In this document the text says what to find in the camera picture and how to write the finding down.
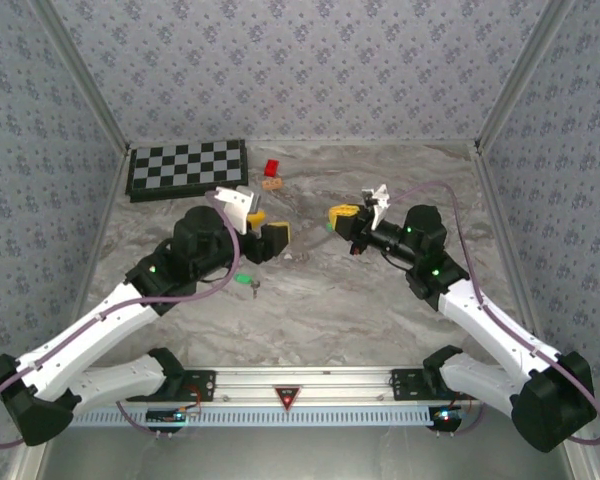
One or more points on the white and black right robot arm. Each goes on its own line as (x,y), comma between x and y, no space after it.
(480,320)

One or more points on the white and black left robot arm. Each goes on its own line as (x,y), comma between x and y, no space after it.
(105,320)

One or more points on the small wooden block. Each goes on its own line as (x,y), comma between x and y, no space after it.
(272,184)

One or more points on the red plastic block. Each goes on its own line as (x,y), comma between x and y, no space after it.
(271,168)

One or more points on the black and grey chessboard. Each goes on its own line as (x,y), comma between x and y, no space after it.
(187,167)

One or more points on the red triangle sticker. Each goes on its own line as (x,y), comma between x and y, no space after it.
(286,395)

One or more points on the small circuit board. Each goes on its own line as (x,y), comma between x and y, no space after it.
(447,415)
(167,415)

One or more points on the steel front panel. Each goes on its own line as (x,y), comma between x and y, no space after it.
(305,455)

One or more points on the aluminium table edge rail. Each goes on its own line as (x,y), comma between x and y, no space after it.
(510,240)
(97,240)

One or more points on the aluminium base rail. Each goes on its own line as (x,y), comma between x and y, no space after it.
(305,380)

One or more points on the aluminium frame post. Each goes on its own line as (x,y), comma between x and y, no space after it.
(82,75)
(525,75)

